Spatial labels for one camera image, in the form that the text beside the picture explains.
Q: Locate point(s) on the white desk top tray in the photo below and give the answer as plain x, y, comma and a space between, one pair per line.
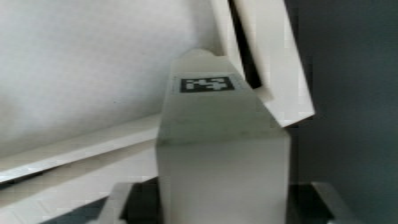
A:
86, 54

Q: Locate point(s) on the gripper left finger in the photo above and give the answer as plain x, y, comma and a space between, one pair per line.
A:
133, 204

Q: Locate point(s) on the white front fence wall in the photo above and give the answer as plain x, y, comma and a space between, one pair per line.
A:
76, 184

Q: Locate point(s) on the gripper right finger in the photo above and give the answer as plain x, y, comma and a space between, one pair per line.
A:
317, 205

